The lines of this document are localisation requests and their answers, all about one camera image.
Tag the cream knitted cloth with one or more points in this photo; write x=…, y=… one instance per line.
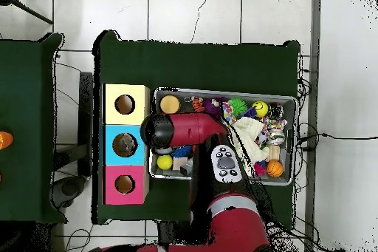
x=254, y=137

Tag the yellow smiley ball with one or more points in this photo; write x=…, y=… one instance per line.
x=259, y=109

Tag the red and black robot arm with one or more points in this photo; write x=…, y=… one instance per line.
x=195, y=129

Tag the purple spiky ball with eyes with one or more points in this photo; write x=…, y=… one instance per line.
x=212, y=105

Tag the small orange object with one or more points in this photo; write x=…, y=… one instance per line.
x=5, y=141

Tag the blue fuzzy toy with eyes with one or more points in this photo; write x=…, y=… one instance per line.
x=182, y=151

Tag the plain yellow ball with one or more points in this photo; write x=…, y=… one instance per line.
x=165, y=162

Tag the small orange basketball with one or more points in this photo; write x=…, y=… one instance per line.
x=274, y=168

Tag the clear mesh bin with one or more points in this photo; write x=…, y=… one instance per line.
x=277, y=180

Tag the green spiky ball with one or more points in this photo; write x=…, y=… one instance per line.
x=237, y=106

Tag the green cloth side table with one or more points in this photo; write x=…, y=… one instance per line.
x=29, y=98

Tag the wooden box with three holes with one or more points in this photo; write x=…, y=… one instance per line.
x=139, y=145

